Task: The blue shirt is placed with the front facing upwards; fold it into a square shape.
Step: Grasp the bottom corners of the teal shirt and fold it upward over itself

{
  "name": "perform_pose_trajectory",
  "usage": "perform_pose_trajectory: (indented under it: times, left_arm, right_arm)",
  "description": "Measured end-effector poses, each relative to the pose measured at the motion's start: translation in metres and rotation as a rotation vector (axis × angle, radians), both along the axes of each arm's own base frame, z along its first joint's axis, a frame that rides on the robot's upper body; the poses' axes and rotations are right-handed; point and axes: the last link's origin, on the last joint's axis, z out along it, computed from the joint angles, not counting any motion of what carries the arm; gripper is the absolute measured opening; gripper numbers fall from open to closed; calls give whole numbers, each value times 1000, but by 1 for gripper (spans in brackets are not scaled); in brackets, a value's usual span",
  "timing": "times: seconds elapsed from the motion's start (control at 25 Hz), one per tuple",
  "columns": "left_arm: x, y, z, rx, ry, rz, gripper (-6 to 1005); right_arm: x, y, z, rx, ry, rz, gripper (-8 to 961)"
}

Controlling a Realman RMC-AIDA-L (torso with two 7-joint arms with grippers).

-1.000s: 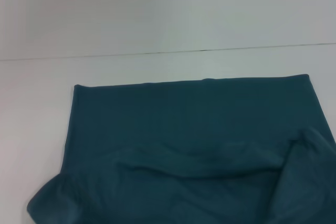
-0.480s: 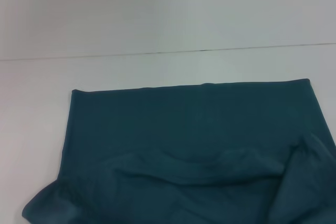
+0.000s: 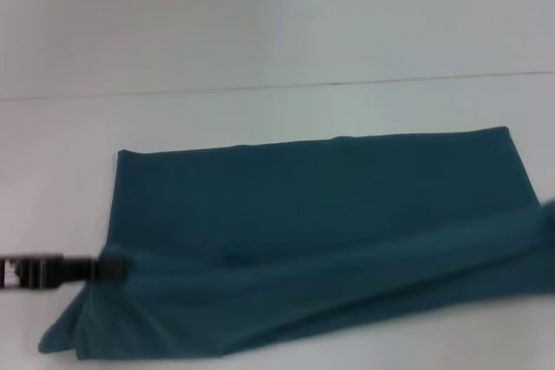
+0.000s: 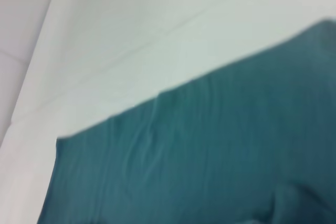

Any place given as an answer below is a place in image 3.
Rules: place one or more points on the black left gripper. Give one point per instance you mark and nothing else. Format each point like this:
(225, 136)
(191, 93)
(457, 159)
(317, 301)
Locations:
(8, 273)

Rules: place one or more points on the blue FREE print t-shirt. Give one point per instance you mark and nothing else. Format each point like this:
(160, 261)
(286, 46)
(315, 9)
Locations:
(303, 235)

